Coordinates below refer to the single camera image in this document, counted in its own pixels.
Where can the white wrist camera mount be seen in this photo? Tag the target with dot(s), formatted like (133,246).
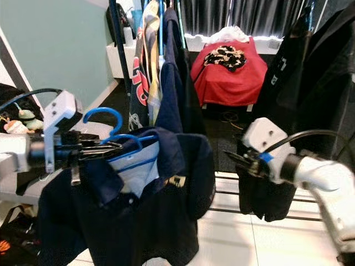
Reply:
(58,113)
(263,136)

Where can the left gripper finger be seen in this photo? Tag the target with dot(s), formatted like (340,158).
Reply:
(100,155)
(105,146)

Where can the black shirt white print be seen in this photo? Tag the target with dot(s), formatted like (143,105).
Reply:
(327,83)

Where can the black backpack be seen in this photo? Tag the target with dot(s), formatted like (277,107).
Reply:
(115,22)

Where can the red cloth cover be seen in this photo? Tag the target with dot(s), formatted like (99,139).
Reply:
(233,83)

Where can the navy polo shirt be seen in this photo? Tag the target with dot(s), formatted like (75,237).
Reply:
(116,233)

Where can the plush toy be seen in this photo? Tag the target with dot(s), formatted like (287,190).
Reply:
(22,119)

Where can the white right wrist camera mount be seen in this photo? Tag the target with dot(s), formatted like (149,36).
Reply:
(263,136)

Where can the dark grey curtain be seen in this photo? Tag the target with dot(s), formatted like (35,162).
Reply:
(249,16)

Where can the white cube shelf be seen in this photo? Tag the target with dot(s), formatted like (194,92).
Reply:
(112,65)

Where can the light blue bag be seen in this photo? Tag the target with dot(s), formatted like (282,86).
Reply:
(136,16)

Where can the white crumpled cloth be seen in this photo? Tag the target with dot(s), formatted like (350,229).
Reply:
(227,34)

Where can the blue plastic hanger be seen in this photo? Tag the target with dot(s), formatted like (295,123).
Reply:
(113,112)

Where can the black yellow patterned cloth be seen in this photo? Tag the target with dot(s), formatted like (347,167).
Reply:
(224,57)

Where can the navy hanging shirt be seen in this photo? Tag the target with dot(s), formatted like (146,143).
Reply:
(172,83)

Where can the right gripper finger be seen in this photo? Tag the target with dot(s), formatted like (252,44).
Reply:
(236,159)

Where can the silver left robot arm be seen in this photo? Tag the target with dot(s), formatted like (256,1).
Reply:
(14,152)

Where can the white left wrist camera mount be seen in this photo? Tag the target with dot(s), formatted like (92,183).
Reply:
(58,113)

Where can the shirt with red lettering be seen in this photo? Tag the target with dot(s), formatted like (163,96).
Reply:
(147,83)

